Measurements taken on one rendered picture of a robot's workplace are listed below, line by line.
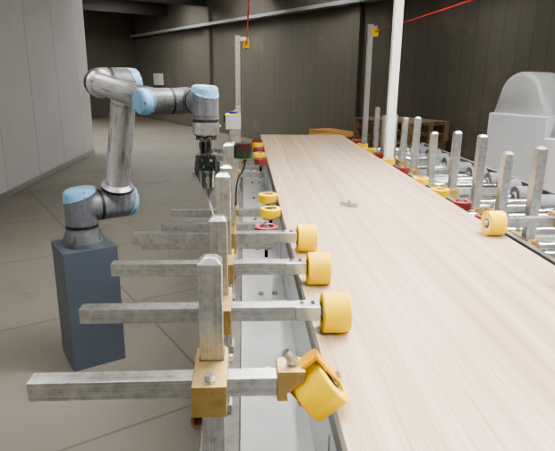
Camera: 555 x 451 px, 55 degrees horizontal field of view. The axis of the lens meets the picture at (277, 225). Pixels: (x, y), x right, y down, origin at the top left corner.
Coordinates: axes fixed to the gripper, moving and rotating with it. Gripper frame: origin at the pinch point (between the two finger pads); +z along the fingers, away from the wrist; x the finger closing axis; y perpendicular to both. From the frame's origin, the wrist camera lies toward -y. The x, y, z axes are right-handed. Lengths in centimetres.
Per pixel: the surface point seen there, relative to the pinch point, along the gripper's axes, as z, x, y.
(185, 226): 15.1, -9.3, -6.9
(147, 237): 4.5, -14.2, 43.2
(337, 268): 10, 38, 56
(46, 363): 98, -86, -54
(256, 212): 15.8, 17.9, -32.1
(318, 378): 4, 24, 119
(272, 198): 9.2, 24.7, -29.9
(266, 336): 37, 19, 40
